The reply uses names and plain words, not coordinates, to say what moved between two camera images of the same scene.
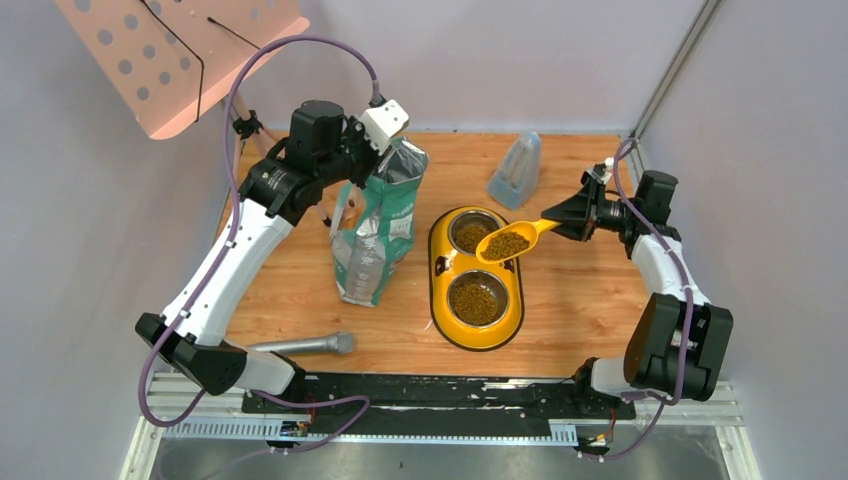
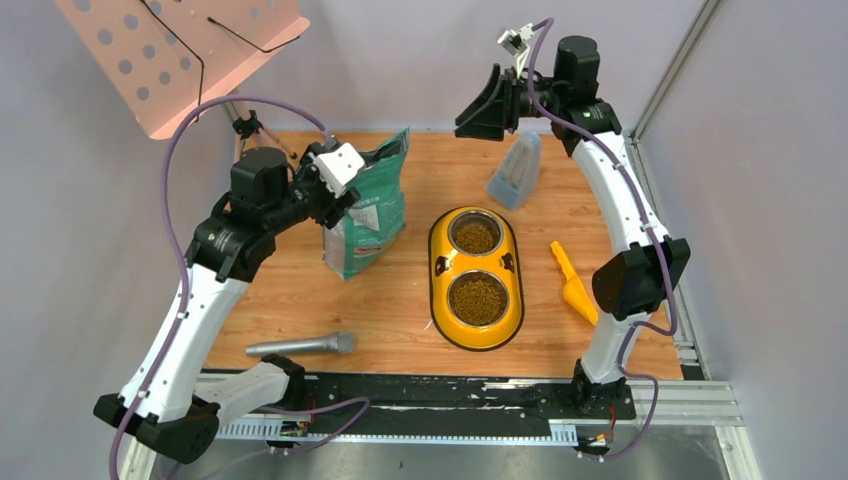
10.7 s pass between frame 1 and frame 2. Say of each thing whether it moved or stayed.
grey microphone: stayed
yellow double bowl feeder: stayed
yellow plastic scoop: moved
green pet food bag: moved
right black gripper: moved
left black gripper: moved
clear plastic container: stayed
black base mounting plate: stayed
